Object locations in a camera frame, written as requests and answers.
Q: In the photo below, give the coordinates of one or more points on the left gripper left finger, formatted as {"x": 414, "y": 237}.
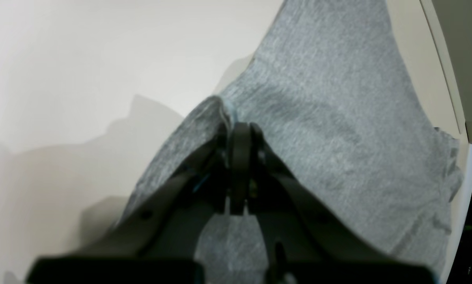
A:
{"x": 156, "y": 243}

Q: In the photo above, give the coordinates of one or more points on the grey T-shirt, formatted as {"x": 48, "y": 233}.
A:
{"x": 331, "y": 92}

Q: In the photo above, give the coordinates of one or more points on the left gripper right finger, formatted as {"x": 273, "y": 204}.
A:
{"x": 305, "y": 242}

